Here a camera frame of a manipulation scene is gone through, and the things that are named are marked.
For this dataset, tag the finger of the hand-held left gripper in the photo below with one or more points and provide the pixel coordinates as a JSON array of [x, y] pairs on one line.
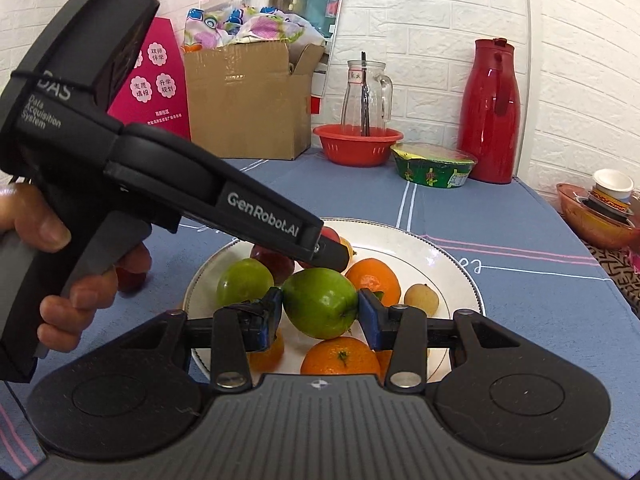
[[334, 255]]

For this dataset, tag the pink tote bag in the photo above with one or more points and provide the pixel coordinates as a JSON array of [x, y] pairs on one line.
[[160, 85]]

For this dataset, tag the floral cloth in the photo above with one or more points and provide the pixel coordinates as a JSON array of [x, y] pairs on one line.
[[260, 27]]

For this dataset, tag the red plastic basket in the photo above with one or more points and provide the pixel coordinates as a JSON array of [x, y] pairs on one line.
[[357, 147]]

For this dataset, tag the metal spoon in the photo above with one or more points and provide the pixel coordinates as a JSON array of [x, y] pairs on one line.
[[365, 95]]

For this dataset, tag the orange-brown bowl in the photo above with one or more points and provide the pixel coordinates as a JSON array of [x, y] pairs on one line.
[[600, 232]]

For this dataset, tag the glass jug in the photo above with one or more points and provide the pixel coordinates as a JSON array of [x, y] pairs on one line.
[[362, 95]]

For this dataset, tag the small red plum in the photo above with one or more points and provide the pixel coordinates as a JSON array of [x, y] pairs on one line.
[[331, 235]]

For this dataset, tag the red thermos jug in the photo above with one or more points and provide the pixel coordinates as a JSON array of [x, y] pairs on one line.
[[487, 115]]

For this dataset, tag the wall calendar poster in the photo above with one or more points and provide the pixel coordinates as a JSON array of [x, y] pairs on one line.
[[320, 10]]

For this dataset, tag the person's left hand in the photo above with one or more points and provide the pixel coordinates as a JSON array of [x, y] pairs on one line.
[[47, 225]]

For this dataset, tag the medium orange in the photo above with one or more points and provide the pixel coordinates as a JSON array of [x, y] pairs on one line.
[[267, 357]]

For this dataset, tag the brown patterned cloth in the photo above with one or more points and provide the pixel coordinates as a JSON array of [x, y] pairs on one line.
[[617, 275]]

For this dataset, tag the dark purple plum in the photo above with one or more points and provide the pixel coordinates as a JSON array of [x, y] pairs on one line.
[[131, 279]]

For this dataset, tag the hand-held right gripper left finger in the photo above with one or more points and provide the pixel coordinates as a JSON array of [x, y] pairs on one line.
[[267, 322]]

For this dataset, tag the tan longan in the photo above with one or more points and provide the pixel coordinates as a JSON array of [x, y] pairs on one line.
[[421, 298]]

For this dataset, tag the small orange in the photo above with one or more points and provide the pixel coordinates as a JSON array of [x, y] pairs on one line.
[[386, 362]]

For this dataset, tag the green instant noodle bowl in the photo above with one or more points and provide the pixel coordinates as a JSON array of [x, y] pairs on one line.
[[432, 170]]

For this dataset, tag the white wall pipe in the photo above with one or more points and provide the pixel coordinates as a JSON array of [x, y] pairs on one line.
[[529, 60]]

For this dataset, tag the cardboard box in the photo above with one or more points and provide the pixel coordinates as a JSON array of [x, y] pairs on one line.
[[235, 105]]

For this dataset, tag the green apple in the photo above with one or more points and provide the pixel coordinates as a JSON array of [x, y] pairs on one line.
[[320, 305], [244, 282]]

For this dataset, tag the white plate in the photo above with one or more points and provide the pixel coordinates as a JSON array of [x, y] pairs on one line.
[[450, 320]]

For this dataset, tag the dark patterned small dish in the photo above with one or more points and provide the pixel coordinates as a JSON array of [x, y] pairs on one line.
[[605, 207]]

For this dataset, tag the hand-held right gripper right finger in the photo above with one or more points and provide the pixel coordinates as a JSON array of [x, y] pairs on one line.
[[372, 322]]

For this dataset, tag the dark red plum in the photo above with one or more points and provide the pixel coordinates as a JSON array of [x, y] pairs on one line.
[[272, 262]]

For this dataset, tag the blue striped tablecloth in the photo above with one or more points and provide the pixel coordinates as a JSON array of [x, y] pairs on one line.
[[525, 285]]

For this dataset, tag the small yellow-orange fruit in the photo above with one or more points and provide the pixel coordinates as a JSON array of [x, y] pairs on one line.
[[347, 249]]

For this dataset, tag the large orange with leaf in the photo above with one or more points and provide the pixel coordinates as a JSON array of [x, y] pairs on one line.
[[374, 280]]

